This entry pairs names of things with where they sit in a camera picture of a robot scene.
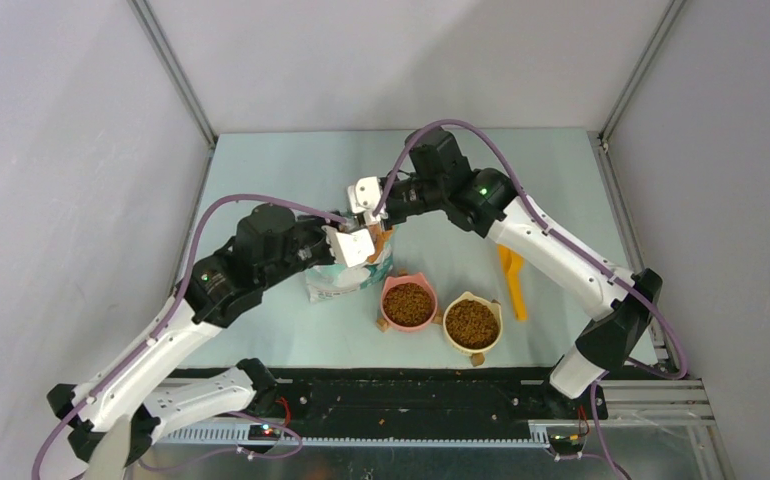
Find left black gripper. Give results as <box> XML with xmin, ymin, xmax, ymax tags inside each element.
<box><xmin>259</xmin><ymin>209</ymin><xmax>344</xmax><ymax>290</ymax></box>

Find green dog food bag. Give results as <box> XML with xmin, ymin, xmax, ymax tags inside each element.
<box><xmin>304</xmin><ymin>227</ymin><xmax>395</xmax><ymax>303</ymax></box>

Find orange plastic food scoop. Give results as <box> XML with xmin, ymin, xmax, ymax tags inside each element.
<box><xmin>497</xmin><ymin>245</ymin><xmax>529</xmax><ymax>322</ymax></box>

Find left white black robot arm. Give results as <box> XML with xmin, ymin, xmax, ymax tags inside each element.
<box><xmin>47</xmin><ymin>194</ymin><xmax>347</xmax><ymax>466</ymax></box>

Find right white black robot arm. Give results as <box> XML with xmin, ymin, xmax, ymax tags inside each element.
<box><xmin>370</xmin><ymin>121</ymin><xmax>662</xmax><ymax>418</ymax></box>

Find pink cat-ear pet bowl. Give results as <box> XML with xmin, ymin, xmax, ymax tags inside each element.
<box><xmin>376</xmin><ymin>270</ymin><xmax>443</xmax><ymax>333</ymax></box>

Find yellow cat-ear pet bowl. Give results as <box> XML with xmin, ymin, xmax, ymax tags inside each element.
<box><xmin>442</xmin><ymin>291</ymin><xmax>503</xmax><ymax>367</ymax></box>

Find kibble in pink bowl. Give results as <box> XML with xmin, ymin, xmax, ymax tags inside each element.
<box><xmin>382</xmin><ymin>283</ymin><xmax>434</xmax><ymax>327</ymax></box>

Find kibble in yellow bowl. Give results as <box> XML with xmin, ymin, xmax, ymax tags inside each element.
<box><xmin>445</xmin><ymin>300</ymin><xmax>501</xmax><ymax>350</ymax></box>

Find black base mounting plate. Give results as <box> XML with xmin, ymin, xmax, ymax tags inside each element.
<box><xmin>212</xmin><ymin>365</ymin><xmax>608</xmax><ymax>442</ymax></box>

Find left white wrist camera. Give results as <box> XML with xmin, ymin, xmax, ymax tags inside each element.
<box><xmin>322</xmin><ymin>226</ymin><xmax>376</xmax><ymax>268</ymax></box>

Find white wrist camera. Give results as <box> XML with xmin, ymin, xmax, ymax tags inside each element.
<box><xmin>347</xmin><ymin>176</ymin><xmax>387</xmax><ymax>226</ymax></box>
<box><xmin>322</xmin><ymin>226</ymin><xmax>376</xmax><ymax>268</ymax></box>

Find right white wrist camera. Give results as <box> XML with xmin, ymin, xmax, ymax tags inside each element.
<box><xmin>347</xmin><ymin>176</ymin><xmax>387</xmax><ymax>226</ymax></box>

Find left corner aluminium post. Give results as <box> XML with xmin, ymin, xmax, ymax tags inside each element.
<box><xmin>127</xmin><ymin>0</ymin><xmax>218</xmax><ymax>149</ymax></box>

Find corner aluminium post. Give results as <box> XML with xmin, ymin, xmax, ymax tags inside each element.
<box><xmin>127</xmin><ymin>0</ymin><xmax>218</xmax><ymax>149</ymax></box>
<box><xmin>598</xmin><ymin>0</ymin><xmax>687</xmax><ymax>150</ymax></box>

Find right corner aluminium post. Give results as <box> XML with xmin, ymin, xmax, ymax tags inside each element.
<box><xmin>598</xmin><ymin>0</ymin><xmax>687</xmax><ymax>150</ymax></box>

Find aluminium frame rail base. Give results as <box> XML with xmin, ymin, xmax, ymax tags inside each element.
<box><xmin>145</xmin><ymin>375</ymin><xmax>734</xmax><ymax>479</ymax></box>

